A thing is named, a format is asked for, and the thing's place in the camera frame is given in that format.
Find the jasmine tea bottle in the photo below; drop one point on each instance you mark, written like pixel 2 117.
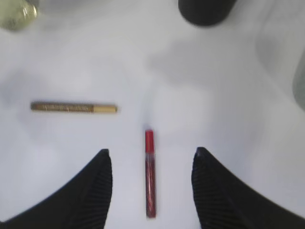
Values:
pixel 15 15

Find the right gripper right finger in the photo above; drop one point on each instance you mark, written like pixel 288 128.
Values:
pixel 223 201

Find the gold glitter marker pen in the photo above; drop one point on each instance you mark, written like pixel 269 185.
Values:
pixel 74 107

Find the black mesh pen holder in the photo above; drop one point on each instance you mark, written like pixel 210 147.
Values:
pixel 205 12

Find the red marker pen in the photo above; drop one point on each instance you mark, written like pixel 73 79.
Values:
pixel 150 180

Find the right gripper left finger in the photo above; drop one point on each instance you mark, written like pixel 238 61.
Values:
pixel 83 203

